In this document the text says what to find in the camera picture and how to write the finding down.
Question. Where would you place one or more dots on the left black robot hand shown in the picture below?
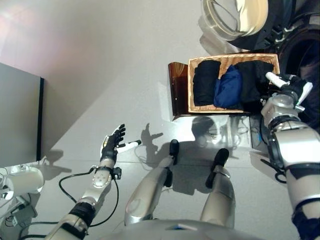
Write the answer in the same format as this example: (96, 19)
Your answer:
(111, 145)

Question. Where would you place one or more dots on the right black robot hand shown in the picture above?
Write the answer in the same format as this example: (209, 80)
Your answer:
(292, 86)

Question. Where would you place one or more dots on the large black garment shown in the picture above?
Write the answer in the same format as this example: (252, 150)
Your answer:
(252, 82)

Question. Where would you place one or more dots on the navy blue garment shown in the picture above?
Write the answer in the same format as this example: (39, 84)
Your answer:
(227, 90)

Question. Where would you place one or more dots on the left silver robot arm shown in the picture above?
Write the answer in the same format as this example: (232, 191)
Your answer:
(100, 177)

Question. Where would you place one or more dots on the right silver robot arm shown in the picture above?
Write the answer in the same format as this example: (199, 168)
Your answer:
(295, 145)

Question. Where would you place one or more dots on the washing machine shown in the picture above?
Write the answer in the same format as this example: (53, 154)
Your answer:
(300, 50)

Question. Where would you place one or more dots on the left silver robot leg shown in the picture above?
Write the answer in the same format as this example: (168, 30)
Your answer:
(147, 190)

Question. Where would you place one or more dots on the silver robot leg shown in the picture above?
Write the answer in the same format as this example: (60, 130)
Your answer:
(147, 190)
(220, 200)

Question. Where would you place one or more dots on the wicker laundry basket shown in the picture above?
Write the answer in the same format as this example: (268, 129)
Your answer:
(225, 58)

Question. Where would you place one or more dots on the black rolled garment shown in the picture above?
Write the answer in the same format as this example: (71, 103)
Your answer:
(205, 85)

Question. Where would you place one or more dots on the white cylindrical device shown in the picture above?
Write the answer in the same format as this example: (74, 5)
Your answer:
(25, 180)

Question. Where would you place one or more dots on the round glass washer door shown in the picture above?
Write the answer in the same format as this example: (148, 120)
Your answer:
(225, 17)

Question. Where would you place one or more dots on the grey cabinet with black edge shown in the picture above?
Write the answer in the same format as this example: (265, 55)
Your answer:
(17, 112)

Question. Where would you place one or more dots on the grey robot torso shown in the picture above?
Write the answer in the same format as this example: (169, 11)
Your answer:
(175, 232)

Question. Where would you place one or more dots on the right silver robot leg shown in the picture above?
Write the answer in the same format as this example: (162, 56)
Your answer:
(220, 200)

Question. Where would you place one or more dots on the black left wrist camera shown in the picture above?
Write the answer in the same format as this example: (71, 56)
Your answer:
(117, 173)

